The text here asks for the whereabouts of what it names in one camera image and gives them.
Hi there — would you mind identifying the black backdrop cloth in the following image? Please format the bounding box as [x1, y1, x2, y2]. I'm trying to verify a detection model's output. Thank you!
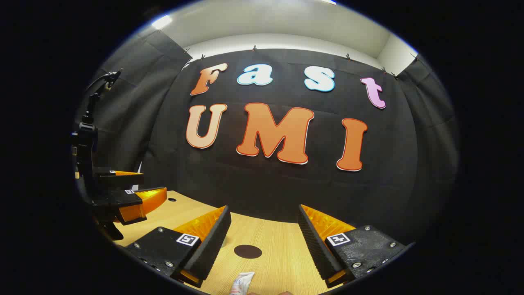
[76, 29, 459, 246]

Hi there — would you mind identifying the dark brown round coaster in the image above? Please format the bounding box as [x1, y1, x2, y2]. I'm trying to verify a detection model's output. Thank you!
[234, 245, 262, 259]

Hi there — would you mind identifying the wooden desktop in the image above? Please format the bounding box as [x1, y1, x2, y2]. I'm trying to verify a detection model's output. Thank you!
[113, 191, 340, 295]

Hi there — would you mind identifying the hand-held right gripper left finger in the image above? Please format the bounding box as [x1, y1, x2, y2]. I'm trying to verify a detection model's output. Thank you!
[123, 205, 232, 288]

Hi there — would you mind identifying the white toothpaste tube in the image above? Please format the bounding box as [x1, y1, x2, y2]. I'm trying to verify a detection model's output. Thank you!
[229, 272, 255, 295]

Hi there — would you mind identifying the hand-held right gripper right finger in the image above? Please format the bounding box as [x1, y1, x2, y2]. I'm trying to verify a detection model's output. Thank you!
[297, 204, 407, 289]

